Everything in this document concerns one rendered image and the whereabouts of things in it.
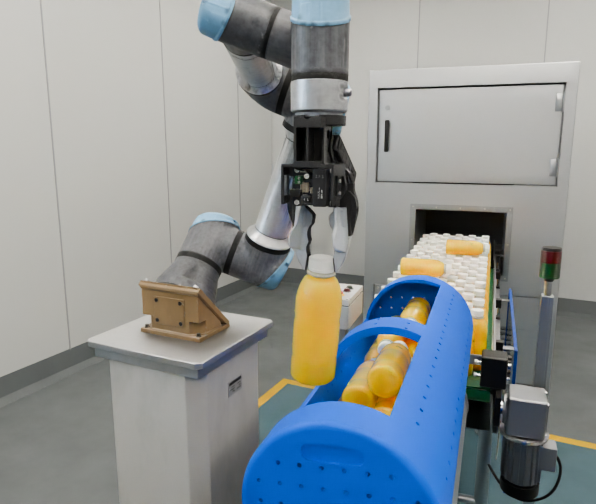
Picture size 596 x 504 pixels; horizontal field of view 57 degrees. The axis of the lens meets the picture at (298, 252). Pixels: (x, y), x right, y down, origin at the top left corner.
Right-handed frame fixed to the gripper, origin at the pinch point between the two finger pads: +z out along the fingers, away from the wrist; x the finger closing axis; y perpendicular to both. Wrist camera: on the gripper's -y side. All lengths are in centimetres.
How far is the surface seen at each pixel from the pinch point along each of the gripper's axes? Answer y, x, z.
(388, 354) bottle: -30.1, 4.9, 24.5
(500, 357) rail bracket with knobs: -82, 27, 41
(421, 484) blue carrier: 10.3, 16.4, 25.2
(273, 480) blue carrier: 10.3, -3.5, 29.1
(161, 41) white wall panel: -335, -241, -101
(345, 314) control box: -91, -20, 36
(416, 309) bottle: -63, 6, 24
